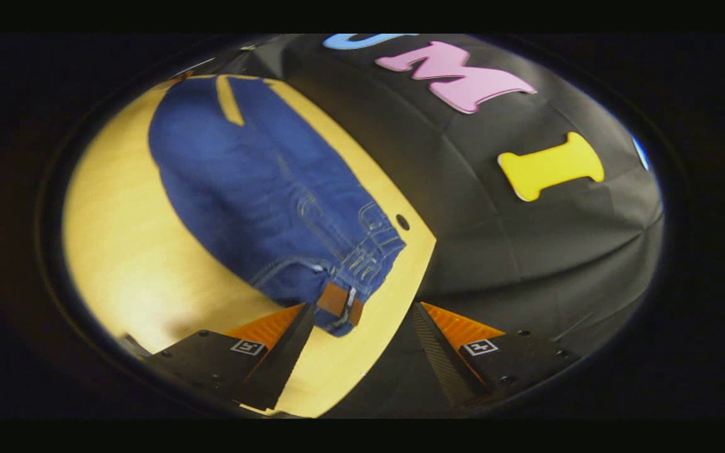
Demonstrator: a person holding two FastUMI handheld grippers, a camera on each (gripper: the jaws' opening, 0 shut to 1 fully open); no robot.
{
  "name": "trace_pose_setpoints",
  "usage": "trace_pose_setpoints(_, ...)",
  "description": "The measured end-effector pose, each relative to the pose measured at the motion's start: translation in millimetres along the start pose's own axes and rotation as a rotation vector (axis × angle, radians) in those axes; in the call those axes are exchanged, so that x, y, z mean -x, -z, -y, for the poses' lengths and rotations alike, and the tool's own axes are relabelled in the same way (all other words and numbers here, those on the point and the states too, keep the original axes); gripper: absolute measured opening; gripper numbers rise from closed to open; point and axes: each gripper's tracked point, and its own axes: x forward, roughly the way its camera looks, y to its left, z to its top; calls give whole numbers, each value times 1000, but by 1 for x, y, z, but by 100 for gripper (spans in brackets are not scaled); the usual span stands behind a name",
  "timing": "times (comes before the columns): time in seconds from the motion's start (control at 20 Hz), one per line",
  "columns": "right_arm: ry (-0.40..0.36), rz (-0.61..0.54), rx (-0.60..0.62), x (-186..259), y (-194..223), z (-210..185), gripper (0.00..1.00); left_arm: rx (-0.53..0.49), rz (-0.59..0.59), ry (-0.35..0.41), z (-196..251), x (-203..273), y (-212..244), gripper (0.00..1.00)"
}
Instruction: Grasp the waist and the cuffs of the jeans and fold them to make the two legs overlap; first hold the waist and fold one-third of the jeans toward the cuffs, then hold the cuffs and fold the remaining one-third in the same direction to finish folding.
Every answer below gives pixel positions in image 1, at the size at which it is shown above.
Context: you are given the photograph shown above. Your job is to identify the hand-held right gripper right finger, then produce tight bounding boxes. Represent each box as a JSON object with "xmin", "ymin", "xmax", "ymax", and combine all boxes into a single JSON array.
[{"xmin": 412, "ymin": 301, "xmax": 582, "ymax": 410}]

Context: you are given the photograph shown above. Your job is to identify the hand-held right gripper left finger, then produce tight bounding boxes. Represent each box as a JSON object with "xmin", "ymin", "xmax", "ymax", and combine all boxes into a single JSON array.
[{"xmin": 144, "ymin": 303, "xmax": 317, "ymax": 413}]

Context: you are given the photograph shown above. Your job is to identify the blue denim jeans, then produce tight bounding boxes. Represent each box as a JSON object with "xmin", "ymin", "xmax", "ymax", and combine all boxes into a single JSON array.
[{"xmin": 147, "ymin": 74, "xmax": 408, "ymax": 338}]

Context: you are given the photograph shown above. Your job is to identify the black backdrop cloth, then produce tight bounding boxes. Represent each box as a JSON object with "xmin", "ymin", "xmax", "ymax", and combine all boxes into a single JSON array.
[{"xmin": 174, "ymin": 34, "xmax": 665, "ymax": 419}]

